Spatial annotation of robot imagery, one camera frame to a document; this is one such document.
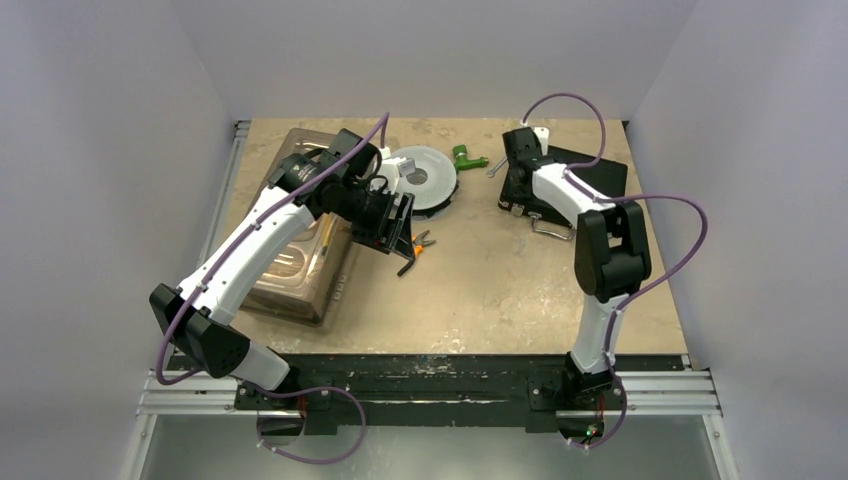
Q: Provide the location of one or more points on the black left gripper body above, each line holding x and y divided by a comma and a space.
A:
371, 223

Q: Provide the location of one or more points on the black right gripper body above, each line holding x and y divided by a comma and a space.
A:
512, 192

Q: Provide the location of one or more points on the black poker set case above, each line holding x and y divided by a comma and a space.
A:
607, 177

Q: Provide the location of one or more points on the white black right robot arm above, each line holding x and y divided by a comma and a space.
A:
611, 255

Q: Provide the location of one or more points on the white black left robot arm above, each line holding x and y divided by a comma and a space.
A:
351, 179

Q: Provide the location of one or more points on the grey filament spool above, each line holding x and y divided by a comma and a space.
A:
433, 183

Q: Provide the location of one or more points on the orange black pliers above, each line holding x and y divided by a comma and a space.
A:
419, 243

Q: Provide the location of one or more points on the clear brown plastic storage box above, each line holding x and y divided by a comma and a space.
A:
306, 276

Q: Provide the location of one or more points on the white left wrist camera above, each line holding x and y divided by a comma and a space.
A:
391, 171

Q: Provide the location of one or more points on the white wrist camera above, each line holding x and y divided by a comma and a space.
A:
543, 136
391, 171

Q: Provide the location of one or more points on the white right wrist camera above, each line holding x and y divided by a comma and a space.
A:
543, 136

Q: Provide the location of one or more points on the green hose fitting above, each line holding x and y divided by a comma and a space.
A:
462, 161

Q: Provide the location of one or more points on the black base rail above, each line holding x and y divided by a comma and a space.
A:
457, 390

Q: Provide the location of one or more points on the aluminium frame rail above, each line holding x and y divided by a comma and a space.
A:
697, 399

